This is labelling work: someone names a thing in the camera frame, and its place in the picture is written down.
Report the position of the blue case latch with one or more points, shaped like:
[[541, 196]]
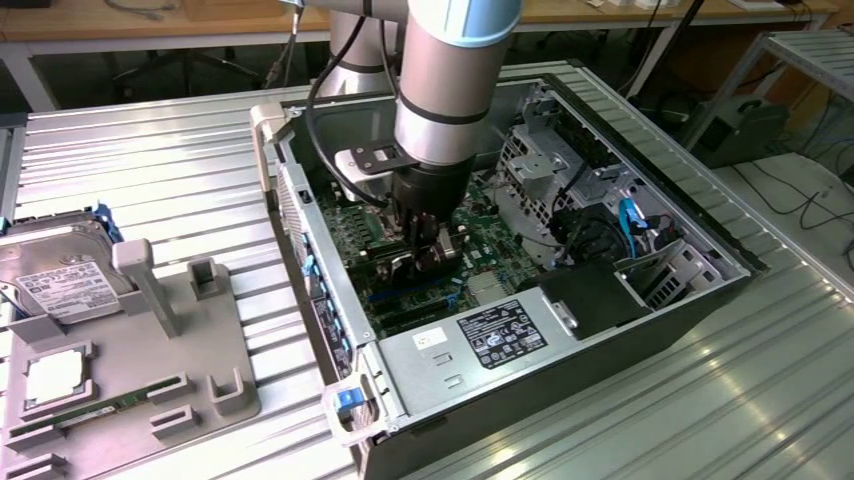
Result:
[[347, 400]]

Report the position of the open black PC case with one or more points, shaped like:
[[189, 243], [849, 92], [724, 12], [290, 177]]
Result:
[[601, 380]]

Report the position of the blue disk carrier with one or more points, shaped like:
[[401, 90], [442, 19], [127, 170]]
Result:
[[107, 222]]

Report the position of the grey metal shelf frame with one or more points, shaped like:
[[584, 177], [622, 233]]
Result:
[[814, 55]]

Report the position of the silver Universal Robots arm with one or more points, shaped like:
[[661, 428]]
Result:
[[448, 85]]

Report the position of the green loose RAM stick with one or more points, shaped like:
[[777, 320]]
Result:
[[101, 411]]

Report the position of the blue expansion slot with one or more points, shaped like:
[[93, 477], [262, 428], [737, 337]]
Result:
[[383, 298]]

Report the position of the green motherboard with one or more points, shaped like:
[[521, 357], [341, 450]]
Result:
[[497, 240]]

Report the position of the silver perforated drive cage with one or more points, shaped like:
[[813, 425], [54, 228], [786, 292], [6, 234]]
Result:
[[524, 220]]

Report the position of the silver CPU chip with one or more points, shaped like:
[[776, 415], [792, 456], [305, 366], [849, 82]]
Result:
[[57, 375]]

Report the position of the silver power supply unit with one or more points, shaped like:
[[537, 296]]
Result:
[[427, 370]]

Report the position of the grey parts rack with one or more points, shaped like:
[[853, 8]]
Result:
[[127, 400]]

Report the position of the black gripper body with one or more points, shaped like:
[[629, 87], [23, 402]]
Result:
[[434, 187]]

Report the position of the silver disk bay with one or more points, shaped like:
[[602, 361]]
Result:
[[668, 280]]

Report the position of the wooden desk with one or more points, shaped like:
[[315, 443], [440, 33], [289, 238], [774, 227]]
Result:
[[101, 22]]

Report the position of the black expansion slot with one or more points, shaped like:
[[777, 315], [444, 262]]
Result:
[[410, 309]]

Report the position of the silver hard disk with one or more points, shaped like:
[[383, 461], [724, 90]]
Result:
[[54, 280]]

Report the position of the black floor device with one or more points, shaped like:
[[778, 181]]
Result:
[[748, 135]]

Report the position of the black graphics card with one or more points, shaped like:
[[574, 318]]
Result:
[[401, 270]]

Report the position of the black chair base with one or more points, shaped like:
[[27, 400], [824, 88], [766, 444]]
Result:
[[181, 62]]

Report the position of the silver chipset heat sink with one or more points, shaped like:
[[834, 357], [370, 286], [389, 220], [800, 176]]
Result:
[[488, 288]]

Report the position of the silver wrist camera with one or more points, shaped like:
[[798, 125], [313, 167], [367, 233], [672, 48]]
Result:
[[370, 162]]

